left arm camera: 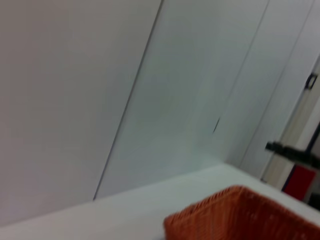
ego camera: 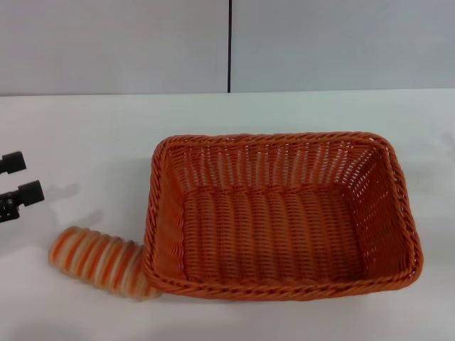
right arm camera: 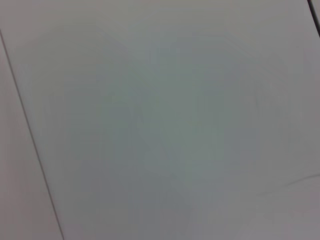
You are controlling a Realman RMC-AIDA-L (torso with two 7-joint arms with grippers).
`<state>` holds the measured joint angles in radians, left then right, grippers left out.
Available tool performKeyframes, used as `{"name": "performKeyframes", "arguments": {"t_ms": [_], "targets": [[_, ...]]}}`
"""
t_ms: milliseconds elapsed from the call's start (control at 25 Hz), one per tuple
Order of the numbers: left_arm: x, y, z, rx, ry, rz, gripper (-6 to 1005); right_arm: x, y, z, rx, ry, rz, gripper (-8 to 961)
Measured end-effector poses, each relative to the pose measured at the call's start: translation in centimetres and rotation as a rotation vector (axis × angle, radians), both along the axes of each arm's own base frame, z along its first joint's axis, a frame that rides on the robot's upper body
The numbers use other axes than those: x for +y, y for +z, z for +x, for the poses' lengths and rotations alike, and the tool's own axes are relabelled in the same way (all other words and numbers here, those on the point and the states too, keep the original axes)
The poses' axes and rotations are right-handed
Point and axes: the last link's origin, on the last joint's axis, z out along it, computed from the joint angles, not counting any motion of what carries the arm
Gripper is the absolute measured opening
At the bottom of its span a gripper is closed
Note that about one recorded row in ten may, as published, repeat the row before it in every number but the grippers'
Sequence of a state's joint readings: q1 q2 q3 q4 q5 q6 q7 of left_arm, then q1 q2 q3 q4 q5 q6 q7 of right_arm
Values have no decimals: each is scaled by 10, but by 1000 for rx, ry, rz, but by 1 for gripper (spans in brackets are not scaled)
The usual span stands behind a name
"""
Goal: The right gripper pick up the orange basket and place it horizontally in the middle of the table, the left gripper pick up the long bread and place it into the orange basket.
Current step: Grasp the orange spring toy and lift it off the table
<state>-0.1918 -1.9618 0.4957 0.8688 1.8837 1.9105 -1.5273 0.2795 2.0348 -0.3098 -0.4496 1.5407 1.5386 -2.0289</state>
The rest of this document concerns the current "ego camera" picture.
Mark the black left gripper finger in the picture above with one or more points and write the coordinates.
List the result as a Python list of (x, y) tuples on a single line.
[(12, 162), (25, 195)]

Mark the orange woven rectangular basket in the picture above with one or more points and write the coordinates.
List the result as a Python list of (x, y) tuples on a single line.
[(270, 220)]

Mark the orange white striped bread roll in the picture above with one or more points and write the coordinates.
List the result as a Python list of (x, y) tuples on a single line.
[(92, 255)]

